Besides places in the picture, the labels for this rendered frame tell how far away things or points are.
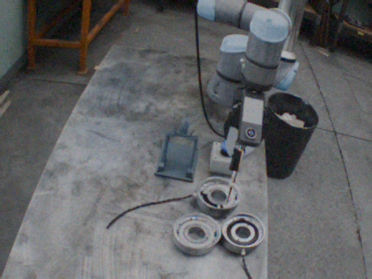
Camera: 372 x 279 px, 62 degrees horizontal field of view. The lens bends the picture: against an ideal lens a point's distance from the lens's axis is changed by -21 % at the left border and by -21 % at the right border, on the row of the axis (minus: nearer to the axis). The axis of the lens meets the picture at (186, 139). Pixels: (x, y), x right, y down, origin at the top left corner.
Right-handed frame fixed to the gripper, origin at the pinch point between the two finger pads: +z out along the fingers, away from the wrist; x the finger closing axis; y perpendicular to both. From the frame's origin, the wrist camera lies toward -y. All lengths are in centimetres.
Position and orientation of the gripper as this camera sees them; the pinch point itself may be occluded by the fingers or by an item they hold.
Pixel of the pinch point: (237, 154)
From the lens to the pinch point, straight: 88.0
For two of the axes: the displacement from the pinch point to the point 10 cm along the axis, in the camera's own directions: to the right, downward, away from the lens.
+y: 1.4, -6.3, 7.7
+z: -1.4, 7.5, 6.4
